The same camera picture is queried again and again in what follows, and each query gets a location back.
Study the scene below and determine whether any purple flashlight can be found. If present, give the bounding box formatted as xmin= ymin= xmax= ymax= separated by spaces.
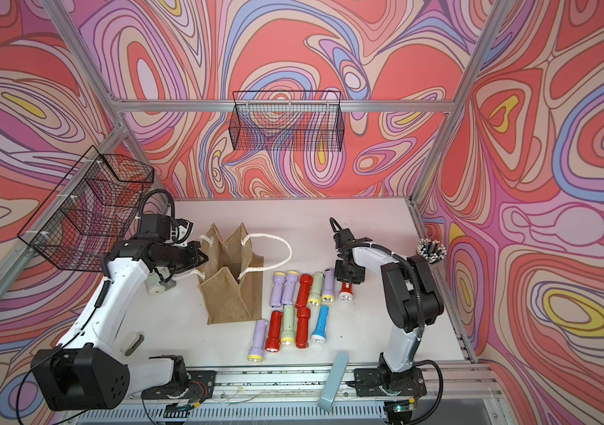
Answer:
xmin=282 ymin=271 xmax=300 ymax=306
xmin=247 ymin=320 xmax=268 ymax=363
xmin=321 ymin=268 xmax=336 ymax=304
xmin=269 ymin=272 xmax=286 ymax=308

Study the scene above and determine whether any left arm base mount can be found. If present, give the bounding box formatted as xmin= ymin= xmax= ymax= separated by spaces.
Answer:
xmin=141 ymin=369 xmax=217 ymax=401

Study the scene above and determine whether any green flashlight row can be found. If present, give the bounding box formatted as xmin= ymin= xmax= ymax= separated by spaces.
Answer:
xmin=281 ymin=305 xmax=296 ymax=345
xmin=307 ymin=272 xmax=324 ymax=306

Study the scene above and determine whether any green flashlight bottom row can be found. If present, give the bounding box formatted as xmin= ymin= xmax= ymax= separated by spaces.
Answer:
xmin=281 ymin=305 xmax=296 ymax=345

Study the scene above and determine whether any burlap tote bag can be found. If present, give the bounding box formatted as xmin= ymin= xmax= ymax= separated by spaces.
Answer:
xmin=191 ymin=224 xmax=292 ymax=325

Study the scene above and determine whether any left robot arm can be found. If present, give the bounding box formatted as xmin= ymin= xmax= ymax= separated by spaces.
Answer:
xmin=29 ymin=189 xmax=208 ymax=412

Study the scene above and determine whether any red flashlight bottom left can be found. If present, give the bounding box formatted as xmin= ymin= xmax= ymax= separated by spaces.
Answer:
xmin=265 ymin=311 xmax=284 ymax=352

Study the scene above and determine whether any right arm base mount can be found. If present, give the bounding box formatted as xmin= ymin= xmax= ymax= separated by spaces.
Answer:
xmin=347 ymin=365 xmax=428 ymax=400

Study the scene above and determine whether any wire basket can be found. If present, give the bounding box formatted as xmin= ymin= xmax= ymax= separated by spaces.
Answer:
xmin=17 ymin=146 xmax=154 ymax=272
xmin=229 ymin=90 xmax=344 ymax=152

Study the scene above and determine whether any green flashlight top row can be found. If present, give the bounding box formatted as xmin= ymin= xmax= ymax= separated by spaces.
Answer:
xmin=307 ymin=272 xmax=324 ymax=306

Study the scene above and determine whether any red white flashlight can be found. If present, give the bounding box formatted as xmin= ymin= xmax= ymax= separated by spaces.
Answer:
xmin=338 ymin=283 xmax=353 ymax=302

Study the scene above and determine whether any blue flashlight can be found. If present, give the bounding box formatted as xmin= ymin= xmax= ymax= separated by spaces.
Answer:
xmin=311 ymin=306 xmax=330 ymax=344

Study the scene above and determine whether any grey blue bar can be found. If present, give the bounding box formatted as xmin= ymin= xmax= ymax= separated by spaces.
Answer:
xmin=317 ymin=352 xmax=349 ymax=413

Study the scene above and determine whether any red flashlight top row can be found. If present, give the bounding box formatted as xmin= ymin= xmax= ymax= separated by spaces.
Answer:
xmin=295 ymin=274 xmax=314 ymax=309

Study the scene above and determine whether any back wire basket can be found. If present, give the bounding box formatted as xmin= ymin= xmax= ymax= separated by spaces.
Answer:
xmin=229 ymin=90 xmax=344 ymax=152

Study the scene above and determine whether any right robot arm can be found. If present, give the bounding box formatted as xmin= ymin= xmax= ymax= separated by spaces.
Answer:
xmin=330 ymin=217 xmax=446 ymax=400

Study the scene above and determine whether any small green white device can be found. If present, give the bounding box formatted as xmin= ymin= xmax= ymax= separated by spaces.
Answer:
xmin=144 ymin=268 xmax=176 ymax=296

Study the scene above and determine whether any red flashlight bottom middle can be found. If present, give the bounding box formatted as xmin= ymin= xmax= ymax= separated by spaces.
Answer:
xmin=296 ymin=306 xmax=311 ymax=349

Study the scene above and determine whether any left wire basket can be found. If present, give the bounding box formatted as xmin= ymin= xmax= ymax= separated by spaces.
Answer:
xmin=17 ymin=146 xmax=154 ymax=272

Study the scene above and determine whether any cup of pens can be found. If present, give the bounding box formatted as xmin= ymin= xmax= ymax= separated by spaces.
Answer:
xmin=416 ymin=238 xmax=447 ymax=265

